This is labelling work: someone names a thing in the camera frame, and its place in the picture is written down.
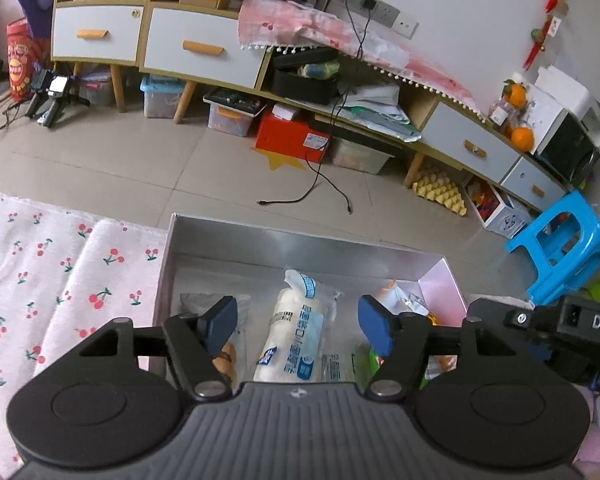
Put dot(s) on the green blue roll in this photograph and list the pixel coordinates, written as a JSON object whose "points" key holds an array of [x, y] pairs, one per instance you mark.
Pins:
{"points": [[320, 71]]}

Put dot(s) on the orange snack packet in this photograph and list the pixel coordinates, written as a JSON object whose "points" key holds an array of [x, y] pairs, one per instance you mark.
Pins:
{"points": [[440, 360]]}

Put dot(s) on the yellow egg tray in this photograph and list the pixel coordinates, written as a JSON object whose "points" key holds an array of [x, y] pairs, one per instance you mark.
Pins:
{"points": [[440, 192]]}

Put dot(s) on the long wooden cabinet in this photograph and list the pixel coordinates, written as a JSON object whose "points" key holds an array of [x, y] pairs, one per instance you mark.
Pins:
{"points": [[280, 60]]}

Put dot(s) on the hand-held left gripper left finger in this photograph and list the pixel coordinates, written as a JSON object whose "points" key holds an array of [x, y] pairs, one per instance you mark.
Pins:
{"points": [[220, 322]]}

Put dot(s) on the white cartoon toy box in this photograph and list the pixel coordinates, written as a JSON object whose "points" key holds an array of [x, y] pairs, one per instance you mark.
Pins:
{"points": [[500, 210]]}

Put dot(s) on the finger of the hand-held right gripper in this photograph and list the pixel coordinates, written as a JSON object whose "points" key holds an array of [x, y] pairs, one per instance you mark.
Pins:
{"points": [[525, 317]]}

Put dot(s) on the clear plastic jar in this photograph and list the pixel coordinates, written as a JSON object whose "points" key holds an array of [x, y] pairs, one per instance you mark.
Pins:
{"points": [[500, 114]]}

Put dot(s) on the blue-lid storage bin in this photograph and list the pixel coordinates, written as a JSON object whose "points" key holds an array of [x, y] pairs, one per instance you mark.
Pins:
{"points": [[162, 97]]}

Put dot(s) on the black storage box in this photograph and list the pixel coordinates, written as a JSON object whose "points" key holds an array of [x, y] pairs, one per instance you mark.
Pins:
{"points": [[305, 87]]}

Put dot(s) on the pink fringed cloth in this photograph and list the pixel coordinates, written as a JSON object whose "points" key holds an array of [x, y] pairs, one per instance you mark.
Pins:
{"points": [[360, 40]]}

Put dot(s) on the clear storage bin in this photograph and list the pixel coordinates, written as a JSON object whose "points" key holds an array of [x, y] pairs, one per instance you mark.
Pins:
{"points": [[235, 112], [362, 157]]}

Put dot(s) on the yellow star floor sticker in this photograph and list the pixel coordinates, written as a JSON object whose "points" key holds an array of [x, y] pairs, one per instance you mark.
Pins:
{"points": [[280, 159]]}

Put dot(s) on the red shoe box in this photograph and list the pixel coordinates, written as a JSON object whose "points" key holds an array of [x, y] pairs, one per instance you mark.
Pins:
{"points": [[290, 137]]}

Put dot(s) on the cherry print tablecloth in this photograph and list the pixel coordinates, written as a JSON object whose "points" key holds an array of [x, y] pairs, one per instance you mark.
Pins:
{"points": [[30, 260]]}

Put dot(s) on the green snack packet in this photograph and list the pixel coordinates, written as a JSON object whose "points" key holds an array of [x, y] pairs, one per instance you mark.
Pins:
{"points": [[376, 362]]}

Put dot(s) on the white microwave oven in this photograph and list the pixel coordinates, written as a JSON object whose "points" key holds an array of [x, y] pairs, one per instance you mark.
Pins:
{"points": [[570, 145]]}

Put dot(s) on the wall socket strip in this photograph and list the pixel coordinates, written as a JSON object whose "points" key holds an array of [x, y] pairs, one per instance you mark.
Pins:
{"points": [[380, 7]]}

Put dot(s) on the small white box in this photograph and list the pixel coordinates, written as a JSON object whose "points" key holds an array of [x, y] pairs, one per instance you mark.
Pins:
{"points": [[290, 111]]}

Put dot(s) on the pile of papers and bags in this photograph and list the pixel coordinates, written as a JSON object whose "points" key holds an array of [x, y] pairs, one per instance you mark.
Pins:
{"points": [[380, 110]]}

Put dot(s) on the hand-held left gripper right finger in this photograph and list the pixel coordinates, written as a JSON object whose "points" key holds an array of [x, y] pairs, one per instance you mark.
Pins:
{"points": [[375, 322]]}

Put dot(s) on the red hanging ornament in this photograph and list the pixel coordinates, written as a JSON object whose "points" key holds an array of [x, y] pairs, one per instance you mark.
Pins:
{"points": [[555, 5]]}

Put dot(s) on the pink cardboard box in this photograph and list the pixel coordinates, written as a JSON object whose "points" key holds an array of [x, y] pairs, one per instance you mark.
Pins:
{"points": [[305, 250]]}

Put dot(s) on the white cabinet drawer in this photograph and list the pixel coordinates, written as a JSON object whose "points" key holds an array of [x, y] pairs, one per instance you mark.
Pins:
{"points": [[97, 35], [535, 185], [472, 142], [202, 50]]}

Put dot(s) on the blue plastic stool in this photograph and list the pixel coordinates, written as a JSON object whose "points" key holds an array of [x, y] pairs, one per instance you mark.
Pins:
{"points": [[555, 240]]}

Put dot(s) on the red cartoon bag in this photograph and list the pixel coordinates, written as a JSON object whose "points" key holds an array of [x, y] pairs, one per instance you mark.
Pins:
{"points": [[25, 60]]}

